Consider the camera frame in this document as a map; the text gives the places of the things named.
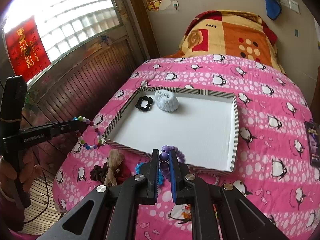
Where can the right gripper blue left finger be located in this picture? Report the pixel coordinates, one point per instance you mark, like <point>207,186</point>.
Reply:
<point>150,171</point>

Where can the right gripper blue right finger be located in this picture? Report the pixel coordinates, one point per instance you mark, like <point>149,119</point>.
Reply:
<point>181,189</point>

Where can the black scrunchie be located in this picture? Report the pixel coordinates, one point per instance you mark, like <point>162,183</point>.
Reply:
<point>144,103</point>

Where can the white fluffy scrunchie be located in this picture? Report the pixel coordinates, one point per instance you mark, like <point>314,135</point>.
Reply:
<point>166,100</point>

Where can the left hand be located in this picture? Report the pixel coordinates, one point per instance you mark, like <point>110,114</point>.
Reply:
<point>26,176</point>

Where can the red velvet bow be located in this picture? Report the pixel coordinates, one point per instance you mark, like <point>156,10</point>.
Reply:
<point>122,173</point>

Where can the striped cardboard tray box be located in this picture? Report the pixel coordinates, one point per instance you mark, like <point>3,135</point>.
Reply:
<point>205,127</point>

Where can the red paper window banner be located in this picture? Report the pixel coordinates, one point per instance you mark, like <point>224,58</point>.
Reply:
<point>26,51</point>

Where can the pink penguin bedspread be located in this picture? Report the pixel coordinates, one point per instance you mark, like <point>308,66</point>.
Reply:
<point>272,165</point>

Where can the glass block window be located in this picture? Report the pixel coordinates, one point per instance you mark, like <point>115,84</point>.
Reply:
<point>63,24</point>

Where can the black smartphone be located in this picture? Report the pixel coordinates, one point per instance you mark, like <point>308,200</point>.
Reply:
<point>312,131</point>

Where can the brown wooden chair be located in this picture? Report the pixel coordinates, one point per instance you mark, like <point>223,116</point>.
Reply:
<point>315,104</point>

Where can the orange yellow patterned blanket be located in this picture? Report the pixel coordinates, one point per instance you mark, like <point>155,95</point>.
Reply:
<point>228,32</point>

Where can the white wall switch plate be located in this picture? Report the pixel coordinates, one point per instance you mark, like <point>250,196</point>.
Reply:
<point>293,5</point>

